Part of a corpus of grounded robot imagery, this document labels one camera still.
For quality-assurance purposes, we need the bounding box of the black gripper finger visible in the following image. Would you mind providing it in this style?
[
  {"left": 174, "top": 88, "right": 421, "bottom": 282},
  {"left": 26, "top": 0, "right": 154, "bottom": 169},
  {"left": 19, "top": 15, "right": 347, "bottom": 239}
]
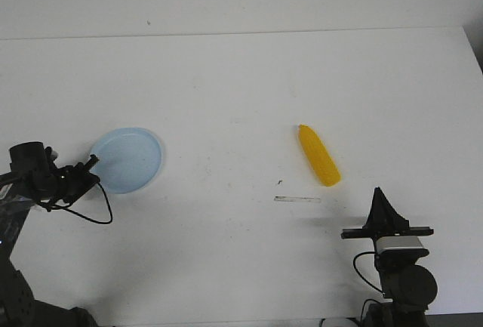
[
  {"left": 75, "top": 155, "right": 99, "bottom": 171},
  {"left": 363, "top": 187, "right": 382, "bottom": 230},
  {"left": 379, "top": 188, "right": 410, "bottom": 229}
]

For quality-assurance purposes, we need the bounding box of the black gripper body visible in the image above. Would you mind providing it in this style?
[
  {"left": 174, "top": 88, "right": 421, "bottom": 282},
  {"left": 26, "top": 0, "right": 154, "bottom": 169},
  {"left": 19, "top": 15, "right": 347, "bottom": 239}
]
[
  {"left": 54, "top": 164, "right": 100, "bottom": 205},
  {"left": 341, "top": 227, "right": 434, "bottom": 239}
]

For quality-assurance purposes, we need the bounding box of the light blue plate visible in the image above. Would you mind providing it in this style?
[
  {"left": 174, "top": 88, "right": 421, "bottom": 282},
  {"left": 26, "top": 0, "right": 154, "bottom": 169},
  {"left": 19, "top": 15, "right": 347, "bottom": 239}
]
[{"left": 90, "top": 128, "right": 165, "bottom": 194}]

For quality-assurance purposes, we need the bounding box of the yellow toy corn cob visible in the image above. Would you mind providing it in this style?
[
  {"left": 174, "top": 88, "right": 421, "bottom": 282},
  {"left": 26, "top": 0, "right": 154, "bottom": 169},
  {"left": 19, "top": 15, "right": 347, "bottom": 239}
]
[{"left": 298, "top": 125, "right": 341, "bottom": 187}]

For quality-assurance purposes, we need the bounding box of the clear tape strip on table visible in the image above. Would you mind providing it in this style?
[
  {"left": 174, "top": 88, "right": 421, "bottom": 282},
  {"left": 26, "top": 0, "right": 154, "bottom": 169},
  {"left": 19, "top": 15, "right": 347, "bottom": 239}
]
[{"left": 274, "top": 196, "right": 321, "bottom": 203}]

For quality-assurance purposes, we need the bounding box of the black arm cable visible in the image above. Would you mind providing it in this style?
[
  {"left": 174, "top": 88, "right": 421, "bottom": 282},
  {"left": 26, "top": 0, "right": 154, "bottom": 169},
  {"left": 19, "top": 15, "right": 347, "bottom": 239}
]
[
  {"left": 352, "top": 251, "right": 384, "bottom": 293},
  {"left": 45, "top": 183, "right": 114, "bottom": 225}
]

